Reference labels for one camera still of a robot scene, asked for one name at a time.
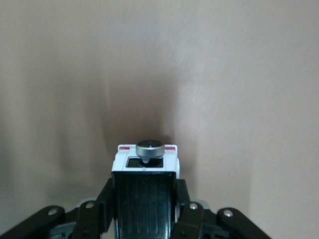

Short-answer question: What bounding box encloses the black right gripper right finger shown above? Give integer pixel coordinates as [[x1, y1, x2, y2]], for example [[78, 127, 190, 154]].
[[171, 178, 271, 239]]

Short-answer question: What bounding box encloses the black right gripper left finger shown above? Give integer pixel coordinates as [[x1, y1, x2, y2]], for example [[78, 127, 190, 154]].
[[0, 178, 115, 239]]

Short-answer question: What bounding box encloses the white jeep toy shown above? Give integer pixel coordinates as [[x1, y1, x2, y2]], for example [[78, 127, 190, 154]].
[[110, 139, 182, 239]]

